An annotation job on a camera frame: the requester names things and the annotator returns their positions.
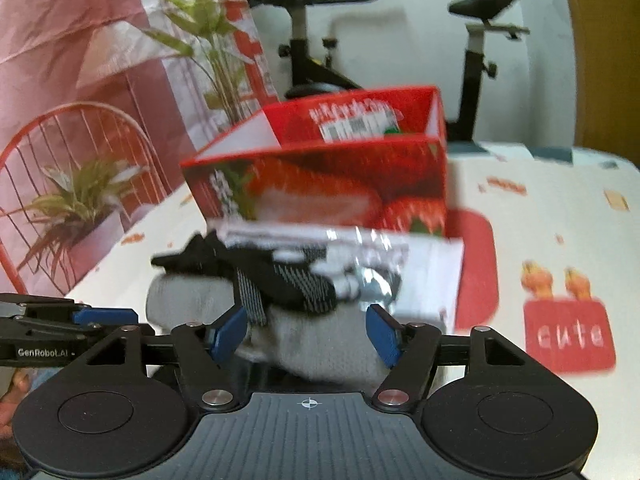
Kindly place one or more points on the wooden door panel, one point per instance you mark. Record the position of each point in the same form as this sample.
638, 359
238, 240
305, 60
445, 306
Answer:
600, 60

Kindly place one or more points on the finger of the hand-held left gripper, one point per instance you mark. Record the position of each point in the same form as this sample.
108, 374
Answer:
105, 316
45, 305

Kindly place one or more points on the black exercise bike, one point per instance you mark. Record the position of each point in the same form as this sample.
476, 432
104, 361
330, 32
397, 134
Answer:
472, 60

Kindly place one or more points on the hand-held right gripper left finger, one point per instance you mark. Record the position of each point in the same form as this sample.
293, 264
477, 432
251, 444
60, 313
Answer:
227, 332

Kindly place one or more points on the grey knitted sock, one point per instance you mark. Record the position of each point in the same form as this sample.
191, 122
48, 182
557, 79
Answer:
310, 347

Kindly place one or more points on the person's left hand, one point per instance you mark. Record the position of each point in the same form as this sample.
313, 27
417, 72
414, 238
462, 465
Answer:
11, 410

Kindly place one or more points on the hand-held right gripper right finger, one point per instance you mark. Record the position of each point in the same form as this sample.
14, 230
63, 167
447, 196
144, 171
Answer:
382, 332

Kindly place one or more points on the red strawberry printed cardboard box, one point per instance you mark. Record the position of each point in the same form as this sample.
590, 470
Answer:
325, 180

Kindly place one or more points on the packaged black white socks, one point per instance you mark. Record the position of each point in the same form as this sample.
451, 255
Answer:
300, 280

